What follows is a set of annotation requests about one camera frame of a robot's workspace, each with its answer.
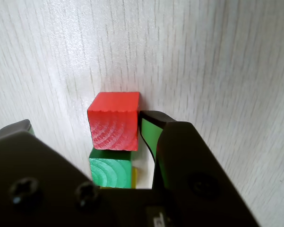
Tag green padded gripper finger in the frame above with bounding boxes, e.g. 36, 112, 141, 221
137, 110, 261, 227

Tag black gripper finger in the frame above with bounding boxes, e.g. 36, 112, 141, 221
0, 119, 100, 227

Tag green wooden cube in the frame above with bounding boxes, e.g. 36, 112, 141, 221
88, 148, 133, 189

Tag red wooden cube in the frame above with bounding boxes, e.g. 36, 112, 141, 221
87, 91, 141, 151

